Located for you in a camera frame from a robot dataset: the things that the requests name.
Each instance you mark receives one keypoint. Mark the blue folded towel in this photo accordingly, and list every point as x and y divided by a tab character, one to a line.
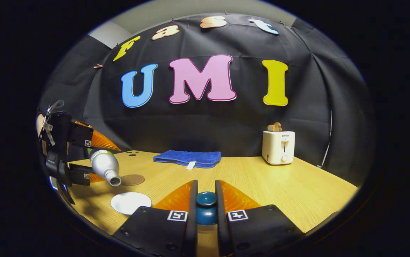
187	158

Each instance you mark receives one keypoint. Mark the round brown coaster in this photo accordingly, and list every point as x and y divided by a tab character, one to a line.
135	179

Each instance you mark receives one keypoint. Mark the cream toaster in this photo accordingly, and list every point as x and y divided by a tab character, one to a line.
278	147

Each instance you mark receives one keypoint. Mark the toast slice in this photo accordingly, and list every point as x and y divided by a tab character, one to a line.
274	126

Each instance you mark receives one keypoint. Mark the teal teacup lid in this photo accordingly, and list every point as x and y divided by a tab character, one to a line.
206	210

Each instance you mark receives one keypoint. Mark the black backdrop cloth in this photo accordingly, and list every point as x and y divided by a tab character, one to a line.
205	121

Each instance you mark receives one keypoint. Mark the small copper clip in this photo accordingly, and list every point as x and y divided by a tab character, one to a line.
98	66

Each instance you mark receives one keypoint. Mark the silver green-label water bottle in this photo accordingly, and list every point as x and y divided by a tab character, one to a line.
105	166

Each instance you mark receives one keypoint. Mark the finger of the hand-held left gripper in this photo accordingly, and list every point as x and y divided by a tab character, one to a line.
99	140
80	176

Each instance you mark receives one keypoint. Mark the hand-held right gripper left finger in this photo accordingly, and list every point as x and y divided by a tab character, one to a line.
192	214

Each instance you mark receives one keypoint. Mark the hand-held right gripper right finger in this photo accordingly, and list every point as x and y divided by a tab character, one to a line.
220	214

